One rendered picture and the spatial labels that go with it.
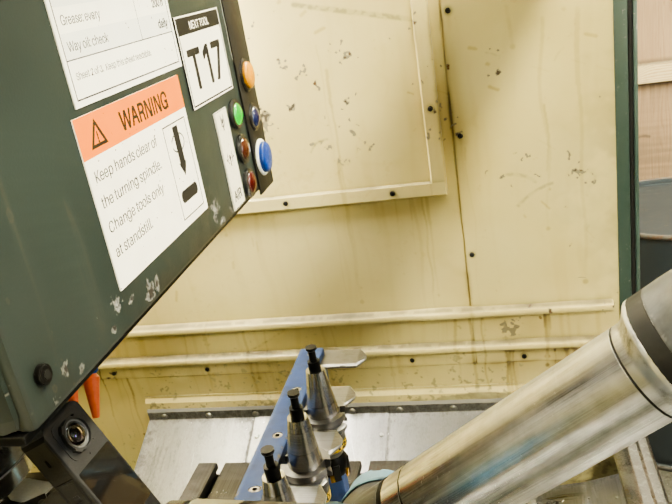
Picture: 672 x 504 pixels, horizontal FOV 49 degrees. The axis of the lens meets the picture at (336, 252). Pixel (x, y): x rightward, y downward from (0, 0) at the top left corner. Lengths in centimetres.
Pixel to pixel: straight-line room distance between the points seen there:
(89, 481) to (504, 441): 30
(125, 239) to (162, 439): 139
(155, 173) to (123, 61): 8
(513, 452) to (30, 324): 35
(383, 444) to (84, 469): 115
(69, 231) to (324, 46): 105
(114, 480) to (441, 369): 114
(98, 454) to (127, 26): 30
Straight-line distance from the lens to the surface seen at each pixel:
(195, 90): 60
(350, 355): 119
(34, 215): 40
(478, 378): 164
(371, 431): 168
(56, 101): 43
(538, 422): 57
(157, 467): 181
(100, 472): 57
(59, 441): 56
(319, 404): 102
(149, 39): 54
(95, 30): 48
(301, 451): 93
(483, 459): 59
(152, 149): 52
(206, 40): 64
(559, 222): 149
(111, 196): 46
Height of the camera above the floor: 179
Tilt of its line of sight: 21 degrees down
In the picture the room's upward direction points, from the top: 10 degrees counter-clockwise
